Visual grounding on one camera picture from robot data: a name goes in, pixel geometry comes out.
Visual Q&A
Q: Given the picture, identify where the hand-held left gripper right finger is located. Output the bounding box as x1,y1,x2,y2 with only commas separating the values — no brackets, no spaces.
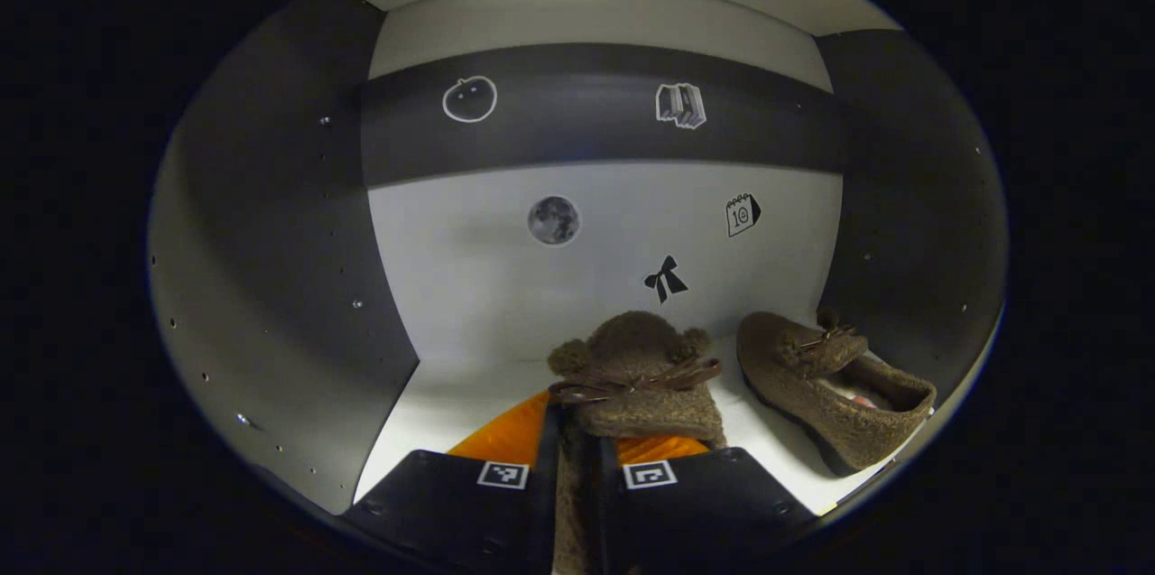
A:
591,435,818,574

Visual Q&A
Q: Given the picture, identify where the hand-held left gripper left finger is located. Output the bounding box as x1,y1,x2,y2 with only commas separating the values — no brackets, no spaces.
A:
341,390,565,574

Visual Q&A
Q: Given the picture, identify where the brown fuzzy shoe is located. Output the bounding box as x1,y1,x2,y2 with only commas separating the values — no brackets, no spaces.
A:
548,311,727,575
735,311,938,477

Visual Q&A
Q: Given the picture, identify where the grey shoe cabinet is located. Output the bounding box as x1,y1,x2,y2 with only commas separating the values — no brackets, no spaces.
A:
147,0,1007,558

